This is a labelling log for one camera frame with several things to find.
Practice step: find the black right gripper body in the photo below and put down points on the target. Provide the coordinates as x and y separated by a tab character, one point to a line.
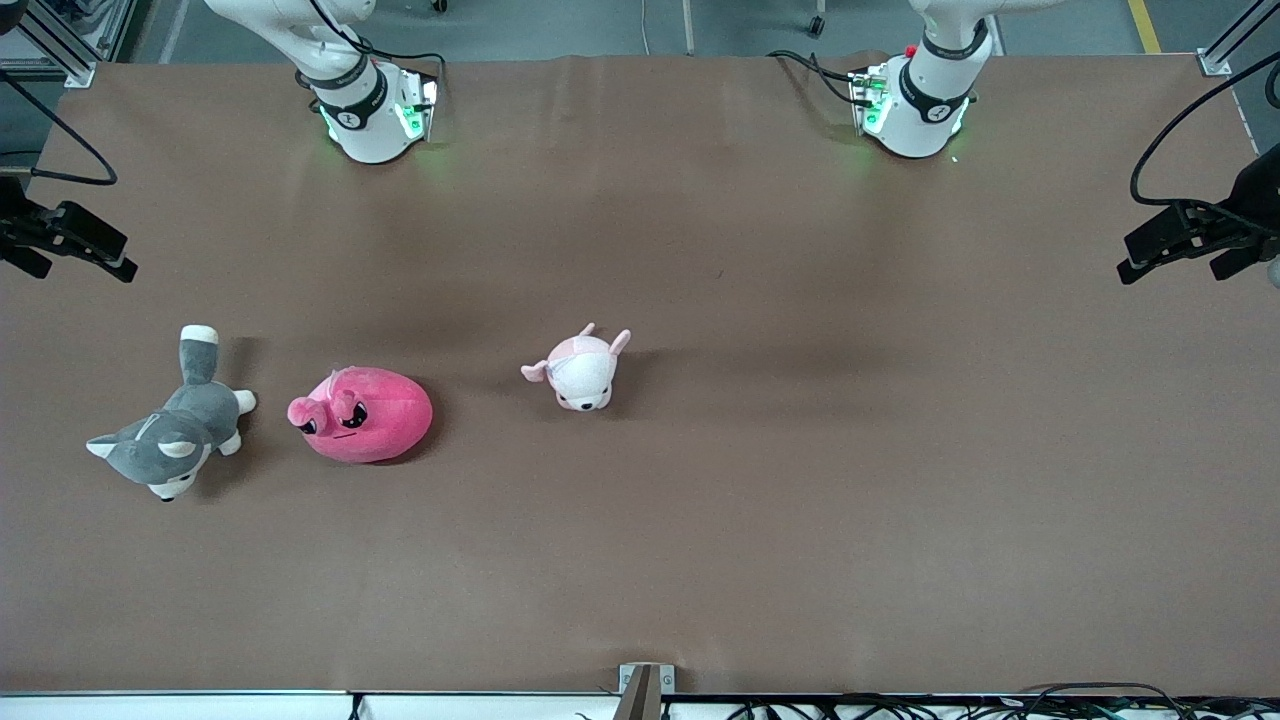
12	222

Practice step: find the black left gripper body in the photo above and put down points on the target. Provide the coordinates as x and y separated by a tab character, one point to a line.
1258	188

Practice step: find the round hot pink plush toy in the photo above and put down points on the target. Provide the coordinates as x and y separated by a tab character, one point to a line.
375	420

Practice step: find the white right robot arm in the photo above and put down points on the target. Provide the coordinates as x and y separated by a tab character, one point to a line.
365	110

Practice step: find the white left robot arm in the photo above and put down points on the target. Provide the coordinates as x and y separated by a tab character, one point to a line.
930	90

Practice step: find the grey white husky plush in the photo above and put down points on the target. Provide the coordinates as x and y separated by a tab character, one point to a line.
170	440

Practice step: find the black caster wheel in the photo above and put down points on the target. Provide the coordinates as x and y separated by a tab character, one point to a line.
817	27

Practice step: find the brown table cover sheet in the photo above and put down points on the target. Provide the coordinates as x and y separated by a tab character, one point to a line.
800	550

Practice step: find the pale pink white plush puppy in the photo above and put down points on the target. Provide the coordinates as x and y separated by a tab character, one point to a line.
585	380

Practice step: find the aluminium frame post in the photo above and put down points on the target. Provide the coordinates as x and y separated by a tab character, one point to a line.
78	74
1215	62

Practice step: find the white table edge rail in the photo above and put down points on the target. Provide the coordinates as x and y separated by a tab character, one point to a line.
200	708

